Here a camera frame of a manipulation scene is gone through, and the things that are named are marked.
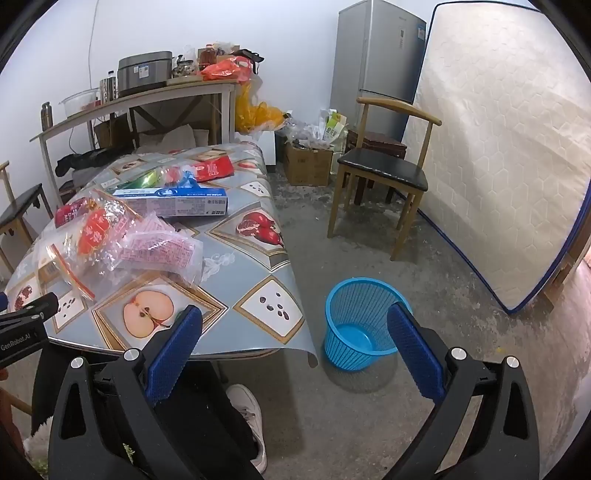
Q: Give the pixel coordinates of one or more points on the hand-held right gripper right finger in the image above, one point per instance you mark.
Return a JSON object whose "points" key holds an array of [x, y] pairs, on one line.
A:
{"points": [[415, 355]]}

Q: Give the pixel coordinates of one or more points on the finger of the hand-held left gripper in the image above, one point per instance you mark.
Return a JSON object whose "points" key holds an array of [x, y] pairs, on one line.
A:
{"points": [[32, 307]]}

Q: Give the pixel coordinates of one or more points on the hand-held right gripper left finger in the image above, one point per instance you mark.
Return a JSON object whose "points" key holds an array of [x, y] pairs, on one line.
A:
{"points": [[175, 350]]}

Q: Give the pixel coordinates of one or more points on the blue plastic waste basket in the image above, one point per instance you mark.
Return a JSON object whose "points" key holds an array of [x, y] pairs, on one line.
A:
{"points": [[360, 323]]}

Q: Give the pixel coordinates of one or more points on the blue plastic bag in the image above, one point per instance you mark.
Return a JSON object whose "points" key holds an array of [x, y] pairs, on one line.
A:
{"points": [[184, 179]]}

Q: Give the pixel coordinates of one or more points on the green labelled plastic bottle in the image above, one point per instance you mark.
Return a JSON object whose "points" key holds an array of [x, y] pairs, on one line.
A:
{"points": [[147, 179]]}

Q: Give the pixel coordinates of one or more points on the clear zip bag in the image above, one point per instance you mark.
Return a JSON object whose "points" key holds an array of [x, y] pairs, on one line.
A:
{"points": [[60, 272]]}

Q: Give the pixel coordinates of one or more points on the white shoe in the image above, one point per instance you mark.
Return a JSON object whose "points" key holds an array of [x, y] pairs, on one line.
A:
{"points": [[251, 415]]}

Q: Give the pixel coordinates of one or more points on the red labelled clear plastic bag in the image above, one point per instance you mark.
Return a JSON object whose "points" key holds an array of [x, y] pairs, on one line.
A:
{"points": [[98, 230]]}

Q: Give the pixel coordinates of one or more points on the pink printed clear plastic bag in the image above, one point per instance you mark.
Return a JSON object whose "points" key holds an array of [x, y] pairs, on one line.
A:
{"points": [[161, 249]]}

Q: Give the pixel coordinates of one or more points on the wooden chair with black seat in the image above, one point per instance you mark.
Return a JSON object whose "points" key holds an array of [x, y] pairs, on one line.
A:
{"points": [[383, 168], [18, 203]]}

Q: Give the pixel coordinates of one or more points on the fruit print tablecloth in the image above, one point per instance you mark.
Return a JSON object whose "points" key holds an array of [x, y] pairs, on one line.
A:
{"points": [[240, 258]]}

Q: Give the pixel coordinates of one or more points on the long blue box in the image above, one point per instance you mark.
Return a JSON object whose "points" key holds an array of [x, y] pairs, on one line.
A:
{"points": [[184, 203]]}

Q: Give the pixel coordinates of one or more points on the black clothes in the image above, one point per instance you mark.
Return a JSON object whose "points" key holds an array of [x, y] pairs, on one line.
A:
{"points": [[87, 160]]}

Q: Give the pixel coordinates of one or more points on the red snack packet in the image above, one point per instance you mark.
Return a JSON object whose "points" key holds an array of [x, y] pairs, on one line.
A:
{"points": [[214, 168]]}

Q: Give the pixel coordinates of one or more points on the steel thermos bottle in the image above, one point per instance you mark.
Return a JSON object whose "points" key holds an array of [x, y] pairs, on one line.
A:
{"points": [[46, 115]]}

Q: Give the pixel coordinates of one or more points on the brown cardboard box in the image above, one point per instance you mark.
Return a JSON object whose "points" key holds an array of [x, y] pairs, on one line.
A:
{"points": [[111, 131]]}

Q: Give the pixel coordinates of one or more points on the clear plastic bowl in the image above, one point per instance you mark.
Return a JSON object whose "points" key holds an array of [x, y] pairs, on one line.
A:
{"points": [[78, 102]]}

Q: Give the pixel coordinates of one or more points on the white mattress with blue edge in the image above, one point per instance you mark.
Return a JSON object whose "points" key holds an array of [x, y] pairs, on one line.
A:
{"points": [[498, 161]]}

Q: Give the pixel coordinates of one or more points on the white cloth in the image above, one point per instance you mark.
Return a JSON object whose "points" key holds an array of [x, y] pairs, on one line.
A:
{"points": [[178, 136]]}

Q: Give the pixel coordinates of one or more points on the dark wooden stool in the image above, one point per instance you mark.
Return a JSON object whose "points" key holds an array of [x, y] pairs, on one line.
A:
{"points": [[378, 143]]}

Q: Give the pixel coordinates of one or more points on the steel cup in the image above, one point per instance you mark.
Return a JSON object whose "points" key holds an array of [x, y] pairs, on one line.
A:
{"points": [[108, 88]]}

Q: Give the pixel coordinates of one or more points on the white plastic bag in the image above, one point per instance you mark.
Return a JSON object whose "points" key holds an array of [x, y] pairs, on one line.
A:
{"points": [[333, 124]]}

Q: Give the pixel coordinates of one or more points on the yellow plastic bag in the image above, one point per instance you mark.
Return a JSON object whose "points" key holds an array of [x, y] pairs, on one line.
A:
{"points": [[251, 113]]}

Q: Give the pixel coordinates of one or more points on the crumpled clear plastic bag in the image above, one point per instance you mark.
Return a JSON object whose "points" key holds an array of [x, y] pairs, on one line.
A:
{"points": [[300, 131]]}

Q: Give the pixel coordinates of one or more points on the grey rice cooker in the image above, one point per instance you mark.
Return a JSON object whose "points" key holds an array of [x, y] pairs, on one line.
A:
{"points": [[143, 71]]}

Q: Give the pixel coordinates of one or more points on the glass jar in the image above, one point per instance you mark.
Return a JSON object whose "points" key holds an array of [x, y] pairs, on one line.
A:
{"points": [[184, 67]]}

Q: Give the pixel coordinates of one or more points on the orange plastic bag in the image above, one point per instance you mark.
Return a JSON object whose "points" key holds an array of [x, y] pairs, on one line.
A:
{"points": [[224, 70]]}

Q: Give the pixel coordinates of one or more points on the silver refrigerator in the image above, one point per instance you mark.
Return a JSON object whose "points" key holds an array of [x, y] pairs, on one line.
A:
{"points": [[369, 69]]}

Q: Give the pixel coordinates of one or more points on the black bag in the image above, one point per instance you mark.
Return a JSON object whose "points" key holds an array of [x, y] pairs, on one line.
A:
{"points": [[253, 57]]}

